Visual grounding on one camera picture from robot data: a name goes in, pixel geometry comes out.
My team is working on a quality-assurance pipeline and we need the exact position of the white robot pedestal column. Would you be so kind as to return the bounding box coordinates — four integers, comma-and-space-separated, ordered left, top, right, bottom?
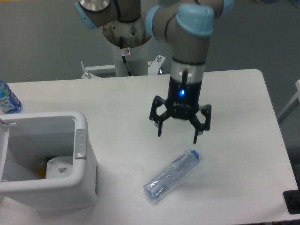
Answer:
103, 12, 152, 77

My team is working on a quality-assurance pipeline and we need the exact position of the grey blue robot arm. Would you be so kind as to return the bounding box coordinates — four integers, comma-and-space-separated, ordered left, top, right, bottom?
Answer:
75, 0, 235, 136

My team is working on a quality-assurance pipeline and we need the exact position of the black clamp at table edge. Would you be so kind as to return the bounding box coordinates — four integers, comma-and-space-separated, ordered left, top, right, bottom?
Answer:
283, 189, 300, 215

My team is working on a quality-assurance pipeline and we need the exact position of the white paper wrapper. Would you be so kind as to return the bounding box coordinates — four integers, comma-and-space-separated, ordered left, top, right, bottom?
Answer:
46, 156, 73, 179

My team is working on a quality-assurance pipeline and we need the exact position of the trash pile inside can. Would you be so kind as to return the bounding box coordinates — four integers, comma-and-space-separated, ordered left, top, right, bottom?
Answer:
35, 156, 56, 179

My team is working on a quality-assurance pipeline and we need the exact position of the blue labelled water bottle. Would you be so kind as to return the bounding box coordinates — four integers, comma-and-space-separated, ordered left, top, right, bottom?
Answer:
0, 80, 22, 114

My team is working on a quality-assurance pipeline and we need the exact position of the clear plastic bottle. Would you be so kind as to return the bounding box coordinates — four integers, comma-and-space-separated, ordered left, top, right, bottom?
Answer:
143, 149, 202, 200

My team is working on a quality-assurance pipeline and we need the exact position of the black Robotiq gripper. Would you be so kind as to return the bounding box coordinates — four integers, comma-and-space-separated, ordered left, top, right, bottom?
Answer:
149, 76, 212, 144

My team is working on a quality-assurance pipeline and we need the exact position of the white metal base frame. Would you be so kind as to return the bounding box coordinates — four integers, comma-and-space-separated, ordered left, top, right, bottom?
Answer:
80, 54, 166, 80

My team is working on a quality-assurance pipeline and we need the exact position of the black cable on pedestal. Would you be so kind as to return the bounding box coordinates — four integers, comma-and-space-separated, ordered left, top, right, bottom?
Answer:
119, 36, 132, 77

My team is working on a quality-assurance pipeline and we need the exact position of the white frame at right edge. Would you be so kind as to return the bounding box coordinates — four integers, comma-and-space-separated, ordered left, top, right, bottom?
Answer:
277, 80, 300, 124

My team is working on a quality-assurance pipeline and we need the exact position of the white plastic trash can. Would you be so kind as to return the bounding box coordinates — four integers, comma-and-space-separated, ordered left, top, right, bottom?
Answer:
0, 111, 98, 210

